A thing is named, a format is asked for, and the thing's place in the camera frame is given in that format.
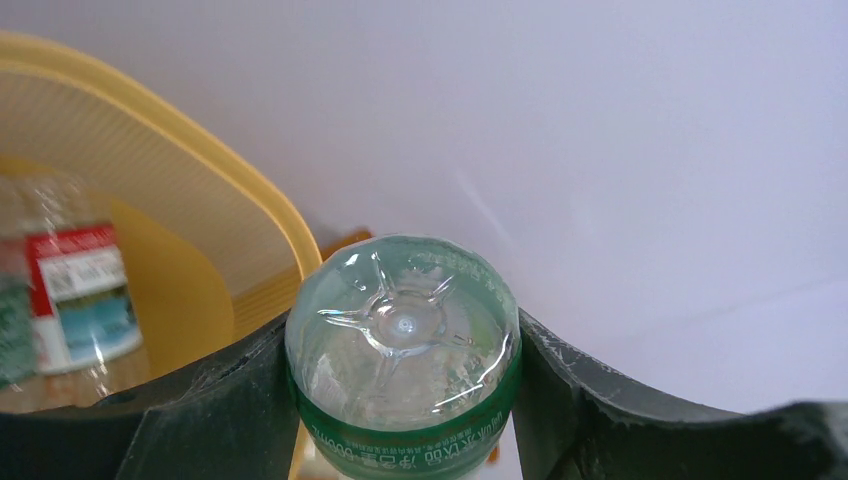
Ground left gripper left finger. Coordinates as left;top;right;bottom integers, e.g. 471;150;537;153
1;314;299;479

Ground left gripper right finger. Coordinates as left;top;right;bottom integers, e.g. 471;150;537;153
513;313;847;479

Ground green label bottle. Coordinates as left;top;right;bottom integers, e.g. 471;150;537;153
284;235;522;479

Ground red label red-cap bottle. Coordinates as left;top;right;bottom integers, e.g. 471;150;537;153
3;174;143;375

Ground yellow plastic bin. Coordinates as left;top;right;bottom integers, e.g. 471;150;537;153
0;31;324;480

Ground wooden shelf rack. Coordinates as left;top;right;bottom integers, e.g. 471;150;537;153
320;229;373;261

